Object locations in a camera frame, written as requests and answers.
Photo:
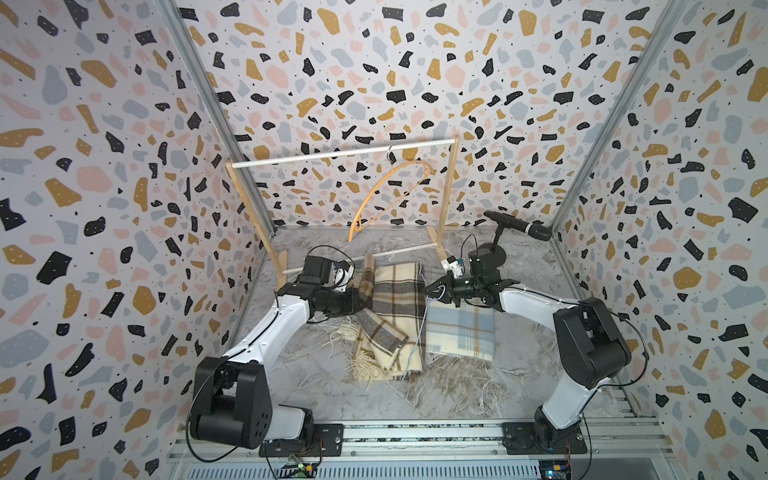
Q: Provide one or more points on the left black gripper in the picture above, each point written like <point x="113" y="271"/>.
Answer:
<point x="350" y="307"/>

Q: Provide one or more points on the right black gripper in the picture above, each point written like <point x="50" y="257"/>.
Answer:
<point x="445" y="288"/>

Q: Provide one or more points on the light blue wire hanger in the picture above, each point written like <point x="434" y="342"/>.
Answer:
<point x="417" y="344"/>

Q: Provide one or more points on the brown plaid fringed scarf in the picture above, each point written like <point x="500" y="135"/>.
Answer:
<point x="386" y="329"/>

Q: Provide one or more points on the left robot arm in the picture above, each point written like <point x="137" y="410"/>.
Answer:
<point x="232" y="404"/>

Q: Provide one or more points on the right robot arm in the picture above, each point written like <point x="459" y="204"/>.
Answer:
<point x="591" y="347"/>

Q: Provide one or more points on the blue plaid fringed scarf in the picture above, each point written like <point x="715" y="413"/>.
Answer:
<point x="465" y="331"/>

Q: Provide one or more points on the black microphone on stand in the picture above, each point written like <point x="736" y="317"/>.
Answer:
<point x="504" y="221"/>

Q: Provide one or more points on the wooden clothes rack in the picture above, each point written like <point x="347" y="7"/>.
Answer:
<point x="395" y="184"/>

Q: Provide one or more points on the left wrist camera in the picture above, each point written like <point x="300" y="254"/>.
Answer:
<point x="343" y="274"/>

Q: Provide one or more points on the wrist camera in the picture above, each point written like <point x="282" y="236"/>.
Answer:
<point x="453" y="265"/>
<point x="343" y="274"/>

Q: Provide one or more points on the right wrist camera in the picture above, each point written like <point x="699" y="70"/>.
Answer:
<point x="453" y="265"/>

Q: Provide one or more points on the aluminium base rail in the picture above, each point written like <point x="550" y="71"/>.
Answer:
<point x="607" y="448"/>

